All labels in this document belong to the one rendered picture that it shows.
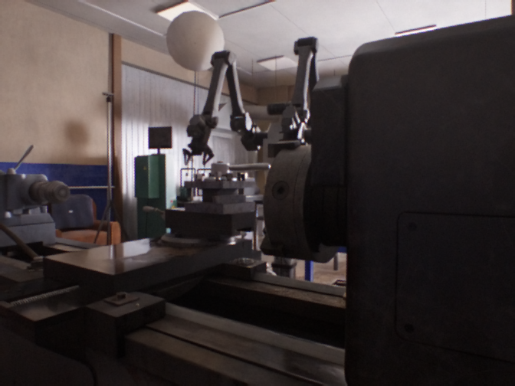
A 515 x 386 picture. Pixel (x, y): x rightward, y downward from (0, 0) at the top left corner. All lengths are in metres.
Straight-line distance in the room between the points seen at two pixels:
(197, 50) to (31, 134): 2.40
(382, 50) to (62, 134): 5.29
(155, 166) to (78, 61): 1.85
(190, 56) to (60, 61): 1.89
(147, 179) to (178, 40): 1.95
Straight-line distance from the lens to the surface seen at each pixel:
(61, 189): 1.51
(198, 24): 4.84
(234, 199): 1.12
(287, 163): 0.70
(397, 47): 0.51
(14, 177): 1.69
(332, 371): 0.64
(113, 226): 5.07
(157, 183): 5.46
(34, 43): 5.70
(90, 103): 5.91
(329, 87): 0.53
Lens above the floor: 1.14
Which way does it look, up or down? 2 degrees down
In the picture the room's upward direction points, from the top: straight up
